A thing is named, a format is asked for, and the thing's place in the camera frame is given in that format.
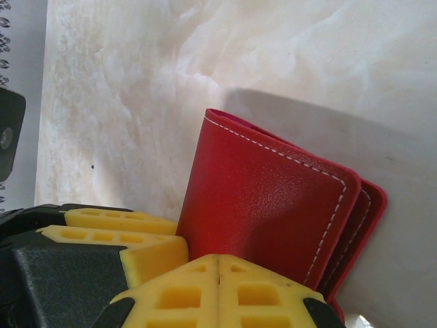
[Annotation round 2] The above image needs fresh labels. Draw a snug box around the red leather card holder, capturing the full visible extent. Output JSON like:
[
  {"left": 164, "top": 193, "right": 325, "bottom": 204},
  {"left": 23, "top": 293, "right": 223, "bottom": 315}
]
[{"left": 175, "top": 107, "right": 389, "bottom": 328}]

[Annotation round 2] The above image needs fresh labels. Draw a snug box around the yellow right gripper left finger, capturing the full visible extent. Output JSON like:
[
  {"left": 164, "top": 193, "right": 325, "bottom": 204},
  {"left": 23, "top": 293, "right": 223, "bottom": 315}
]
[{"left": 91, "top": 254, "right": 219, "bottom": 328}]

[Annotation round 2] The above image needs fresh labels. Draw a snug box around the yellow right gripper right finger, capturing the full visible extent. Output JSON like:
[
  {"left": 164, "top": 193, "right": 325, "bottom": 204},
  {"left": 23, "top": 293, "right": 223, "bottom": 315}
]
[{"left": 218, "top": 254, "right": 348, "bottom": 328}]

